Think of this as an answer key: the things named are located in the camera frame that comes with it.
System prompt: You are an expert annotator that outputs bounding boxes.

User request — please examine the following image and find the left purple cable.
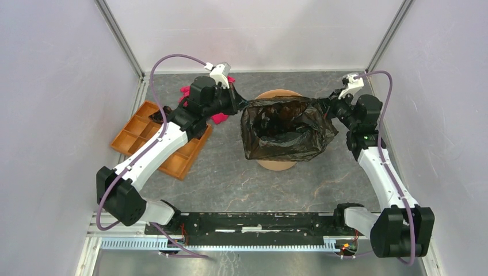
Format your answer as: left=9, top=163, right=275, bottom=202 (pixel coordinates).
left=95, top=53, right=212, bottom=232

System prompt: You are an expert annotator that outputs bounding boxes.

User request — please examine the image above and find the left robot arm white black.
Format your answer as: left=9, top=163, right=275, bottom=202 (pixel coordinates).
left=96, top=76, right=247, bottom=235

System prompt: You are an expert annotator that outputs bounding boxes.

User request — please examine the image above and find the right aluminium corner post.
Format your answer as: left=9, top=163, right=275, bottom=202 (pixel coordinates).
left=365, top=0, right=414, bottom=72

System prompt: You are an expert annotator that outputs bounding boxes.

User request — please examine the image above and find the left aluminium corner post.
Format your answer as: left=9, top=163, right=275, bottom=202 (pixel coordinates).
left=94, top=0, right=145, bottom=79

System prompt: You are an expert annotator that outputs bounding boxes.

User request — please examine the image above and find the black bag roll back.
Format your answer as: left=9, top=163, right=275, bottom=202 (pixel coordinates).
left=148, top=106, right=172, bottom=125

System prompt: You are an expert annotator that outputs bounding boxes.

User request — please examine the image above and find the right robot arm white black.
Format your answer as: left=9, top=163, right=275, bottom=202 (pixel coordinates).
left=321, top=95, right=435, bottom=259

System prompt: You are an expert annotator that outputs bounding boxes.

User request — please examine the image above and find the black plastic trash bag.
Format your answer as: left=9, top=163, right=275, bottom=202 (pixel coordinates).
left=241, top=96, right=338, bottom=162

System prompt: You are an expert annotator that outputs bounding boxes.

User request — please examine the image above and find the orange trash bin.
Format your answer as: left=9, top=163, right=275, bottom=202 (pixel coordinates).
left=256, top=89, right=300, bottom=171

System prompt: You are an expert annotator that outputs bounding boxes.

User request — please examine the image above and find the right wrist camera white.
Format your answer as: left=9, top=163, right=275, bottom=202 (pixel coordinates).
left=338, top=72, right=364, bottom=99

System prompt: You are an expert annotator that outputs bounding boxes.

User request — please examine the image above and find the orange compartment tray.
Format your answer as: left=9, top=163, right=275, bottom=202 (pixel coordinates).
left=110, top=100, right=214, bottom=181

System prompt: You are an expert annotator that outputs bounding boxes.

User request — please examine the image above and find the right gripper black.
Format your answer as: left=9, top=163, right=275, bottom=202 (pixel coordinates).
left=316, top=87, right=359, bottom=131

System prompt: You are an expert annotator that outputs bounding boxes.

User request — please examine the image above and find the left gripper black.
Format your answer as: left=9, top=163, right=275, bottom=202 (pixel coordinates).
left=203, top=82, right=250, bottom=118

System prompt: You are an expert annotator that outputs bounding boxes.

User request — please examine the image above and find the aluminium corner post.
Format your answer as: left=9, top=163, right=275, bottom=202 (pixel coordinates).
left=94, top=0, right=145, bottom=79
left=365, top=0, right=414, bottom=72

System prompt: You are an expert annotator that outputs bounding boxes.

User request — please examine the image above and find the aluminium frame rail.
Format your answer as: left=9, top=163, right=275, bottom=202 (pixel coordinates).
left=86, top=212, right=153, bottom=239

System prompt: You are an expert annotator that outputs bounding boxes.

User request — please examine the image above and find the white slotted cable duct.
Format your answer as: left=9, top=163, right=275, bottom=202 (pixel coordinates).
left=100, top=237, right=340, bottom=253

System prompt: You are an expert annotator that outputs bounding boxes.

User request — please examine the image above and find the crumpled red cloth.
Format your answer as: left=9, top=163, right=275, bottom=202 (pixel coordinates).
left=178, top=76, right=234, bottom=124

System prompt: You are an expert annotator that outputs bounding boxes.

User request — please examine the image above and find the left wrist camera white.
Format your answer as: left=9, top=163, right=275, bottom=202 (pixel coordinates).
left=204, top=62, right=231, bottom=89

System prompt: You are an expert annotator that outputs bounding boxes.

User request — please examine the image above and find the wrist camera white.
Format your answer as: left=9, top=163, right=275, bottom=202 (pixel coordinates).
left=338, top=72, right=364, bottom=99
left=204, top=62, right=231, bottom=89

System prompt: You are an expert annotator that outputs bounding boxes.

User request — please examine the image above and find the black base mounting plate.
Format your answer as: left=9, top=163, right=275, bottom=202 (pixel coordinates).
left=161, top=212, right=366, bottom=246

